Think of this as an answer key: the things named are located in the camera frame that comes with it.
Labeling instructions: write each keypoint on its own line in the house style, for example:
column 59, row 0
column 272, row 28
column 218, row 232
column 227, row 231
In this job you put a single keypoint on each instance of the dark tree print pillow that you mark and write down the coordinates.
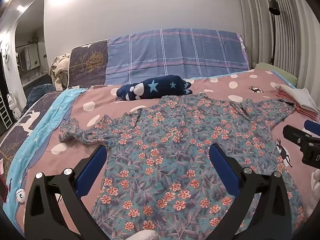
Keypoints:
column 87, row 62

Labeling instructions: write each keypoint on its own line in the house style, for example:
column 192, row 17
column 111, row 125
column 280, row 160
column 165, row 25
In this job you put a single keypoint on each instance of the pink polka dot quilt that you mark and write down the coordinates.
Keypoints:
column 262, row 80

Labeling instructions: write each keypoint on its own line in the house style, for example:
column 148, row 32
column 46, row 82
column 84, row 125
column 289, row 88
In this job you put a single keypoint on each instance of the white curtain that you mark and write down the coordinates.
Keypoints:
column 257, row 17

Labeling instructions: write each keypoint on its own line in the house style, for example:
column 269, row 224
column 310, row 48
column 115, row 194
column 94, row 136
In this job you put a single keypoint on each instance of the red flat object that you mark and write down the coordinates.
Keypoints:
column 3, row 187

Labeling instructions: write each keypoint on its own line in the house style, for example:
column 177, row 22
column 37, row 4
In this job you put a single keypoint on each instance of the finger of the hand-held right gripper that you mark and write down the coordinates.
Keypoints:
column 295, row 133
column 311, row 125

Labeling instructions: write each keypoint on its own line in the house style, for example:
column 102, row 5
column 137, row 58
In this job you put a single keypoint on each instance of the pink folded garment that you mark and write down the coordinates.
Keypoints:
column 303, row 112

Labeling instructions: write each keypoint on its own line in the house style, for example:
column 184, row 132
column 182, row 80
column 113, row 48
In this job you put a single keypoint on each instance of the green pillow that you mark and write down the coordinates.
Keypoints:
column 275, row 71

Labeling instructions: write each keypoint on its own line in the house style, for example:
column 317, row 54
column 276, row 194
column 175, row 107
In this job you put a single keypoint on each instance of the navy star blanket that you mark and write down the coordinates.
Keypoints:
column 155, row 86

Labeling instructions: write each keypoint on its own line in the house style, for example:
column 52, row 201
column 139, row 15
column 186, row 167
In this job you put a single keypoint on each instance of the beige clothes pile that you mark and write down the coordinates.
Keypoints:
column 58, row 67

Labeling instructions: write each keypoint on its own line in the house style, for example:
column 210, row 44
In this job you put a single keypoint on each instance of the white ladder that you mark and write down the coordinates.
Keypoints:
column 5, row 115

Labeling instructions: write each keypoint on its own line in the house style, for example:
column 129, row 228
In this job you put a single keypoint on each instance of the white cat figurine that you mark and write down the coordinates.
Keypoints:
column 13, row 105

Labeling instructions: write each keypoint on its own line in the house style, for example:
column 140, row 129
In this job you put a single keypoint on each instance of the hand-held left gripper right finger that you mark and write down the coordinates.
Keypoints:
column 223, row 171

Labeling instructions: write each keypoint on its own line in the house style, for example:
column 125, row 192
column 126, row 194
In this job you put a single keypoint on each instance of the dark blue fluffy throw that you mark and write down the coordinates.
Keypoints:
column 40, row 91

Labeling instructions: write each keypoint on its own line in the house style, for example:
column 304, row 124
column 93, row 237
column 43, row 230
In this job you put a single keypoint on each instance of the person's right hand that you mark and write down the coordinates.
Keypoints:
column 316, row 180

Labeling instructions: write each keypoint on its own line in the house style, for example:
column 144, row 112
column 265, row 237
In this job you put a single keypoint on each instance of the blue plaid cloth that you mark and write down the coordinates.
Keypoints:
column 175, row 52

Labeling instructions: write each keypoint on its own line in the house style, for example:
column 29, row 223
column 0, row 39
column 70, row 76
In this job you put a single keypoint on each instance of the floral shirt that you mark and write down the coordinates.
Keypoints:
column 162, row 155

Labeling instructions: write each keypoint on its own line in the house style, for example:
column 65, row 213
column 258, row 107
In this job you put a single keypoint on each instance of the white folded garment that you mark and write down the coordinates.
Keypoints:
column 300, row 96

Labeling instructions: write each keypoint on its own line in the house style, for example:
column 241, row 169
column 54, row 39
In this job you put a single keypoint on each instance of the black floor lamp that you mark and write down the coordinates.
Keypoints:
column 274, row 7

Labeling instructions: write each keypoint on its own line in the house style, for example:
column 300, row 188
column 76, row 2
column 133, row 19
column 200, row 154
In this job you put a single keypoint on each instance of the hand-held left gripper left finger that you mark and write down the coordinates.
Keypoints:
column 91, row 172

